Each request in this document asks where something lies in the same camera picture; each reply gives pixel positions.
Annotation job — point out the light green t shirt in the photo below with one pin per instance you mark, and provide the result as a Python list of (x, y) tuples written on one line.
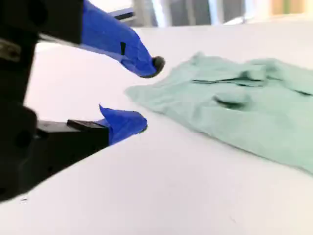
[(232, 117)]

